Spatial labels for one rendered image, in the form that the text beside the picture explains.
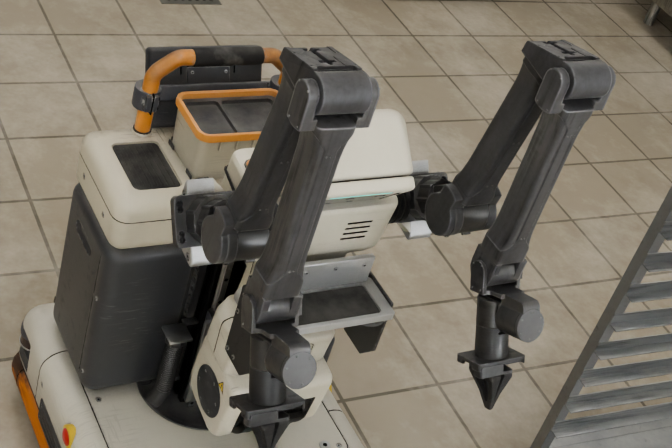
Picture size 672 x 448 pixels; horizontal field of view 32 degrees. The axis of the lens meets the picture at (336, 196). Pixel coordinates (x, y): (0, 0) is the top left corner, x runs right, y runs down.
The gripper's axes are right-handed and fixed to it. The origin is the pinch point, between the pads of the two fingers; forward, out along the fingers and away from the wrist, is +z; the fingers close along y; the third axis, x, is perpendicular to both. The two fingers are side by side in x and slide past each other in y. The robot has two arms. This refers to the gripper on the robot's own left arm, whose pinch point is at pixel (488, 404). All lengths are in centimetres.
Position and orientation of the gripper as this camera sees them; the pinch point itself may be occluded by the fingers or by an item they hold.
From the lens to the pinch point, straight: 206.4
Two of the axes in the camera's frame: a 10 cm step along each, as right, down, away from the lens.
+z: -0.2, 9.8, 2.1
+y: 8.6, -0.9, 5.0
